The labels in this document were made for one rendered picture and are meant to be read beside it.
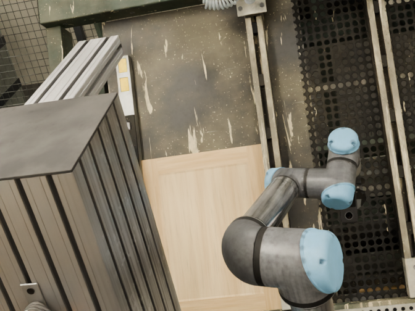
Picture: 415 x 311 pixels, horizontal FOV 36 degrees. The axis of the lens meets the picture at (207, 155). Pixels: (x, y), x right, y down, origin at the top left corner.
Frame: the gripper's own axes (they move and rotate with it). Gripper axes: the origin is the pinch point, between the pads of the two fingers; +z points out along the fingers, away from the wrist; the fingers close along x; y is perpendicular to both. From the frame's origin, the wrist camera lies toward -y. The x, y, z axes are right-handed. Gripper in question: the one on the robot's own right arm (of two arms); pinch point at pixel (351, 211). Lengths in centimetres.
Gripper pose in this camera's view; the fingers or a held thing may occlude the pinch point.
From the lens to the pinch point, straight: 188.4
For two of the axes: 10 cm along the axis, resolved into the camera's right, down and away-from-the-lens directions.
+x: -9.7, 1.1, 2.1
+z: 2.3, 5.3, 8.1
